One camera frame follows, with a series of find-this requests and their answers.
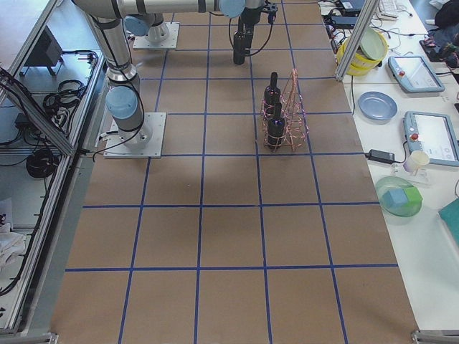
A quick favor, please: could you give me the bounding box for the black power adapter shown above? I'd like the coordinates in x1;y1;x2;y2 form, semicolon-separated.
365;149;395;164

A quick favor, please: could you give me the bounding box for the paper cup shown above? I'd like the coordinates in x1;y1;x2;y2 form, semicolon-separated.
403;150;430;174

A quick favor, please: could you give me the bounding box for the green bowl with blocks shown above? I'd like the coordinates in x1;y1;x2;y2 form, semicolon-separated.
375;176;422;217

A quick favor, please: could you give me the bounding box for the yellow rimmed wooden basket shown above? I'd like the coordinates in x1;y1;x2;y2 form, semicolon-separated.
347;31;388;76

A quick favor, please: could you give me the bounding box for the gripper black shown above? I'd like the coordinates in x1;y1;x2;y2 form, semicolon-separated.
238;5;263;35

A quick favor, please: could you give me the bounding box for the teach pendant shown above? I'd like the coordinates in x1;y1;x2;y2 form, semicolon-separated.
403;111;458;167
387;56;445;93

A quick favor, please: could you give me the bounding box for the copper wire wine basket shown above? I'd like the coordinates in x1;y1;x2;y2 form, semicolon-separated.
261;68;308;152

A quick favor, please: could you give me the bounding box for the blue plate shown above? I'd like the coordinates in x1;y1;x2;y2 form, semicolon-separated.
358;91;398;122

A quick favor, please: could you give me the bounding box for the teach pendant far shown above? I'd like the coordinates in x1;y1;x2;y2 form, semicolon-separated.
387;56;445;93

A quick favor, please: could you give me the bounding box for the teach pendant near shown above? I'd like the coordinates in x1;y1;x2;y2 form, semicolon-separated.
403;111;458;167

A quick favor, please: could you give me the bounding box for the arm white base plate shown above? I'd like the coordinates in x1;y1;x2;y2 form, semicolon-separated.
103;113;166;158
133;22;180;50

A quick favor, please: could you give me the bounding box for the dark wine bottle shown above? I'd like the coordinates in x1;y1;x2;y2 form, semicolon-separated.
233;32;252;65
267;102;285;151
263;72;280;109

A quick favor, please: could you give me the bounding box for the dark wine bottle in basket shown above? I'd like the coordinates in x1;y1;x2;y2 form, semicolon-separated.
267;102;285;151

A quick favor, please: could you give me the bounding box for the aluminium frame post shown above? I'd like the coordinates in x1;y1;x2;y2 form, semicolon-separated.
335;0;379;82

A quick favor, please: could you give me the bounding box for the light green plate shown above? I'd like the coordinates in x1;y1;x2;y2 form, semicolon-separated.
360;28;385;60

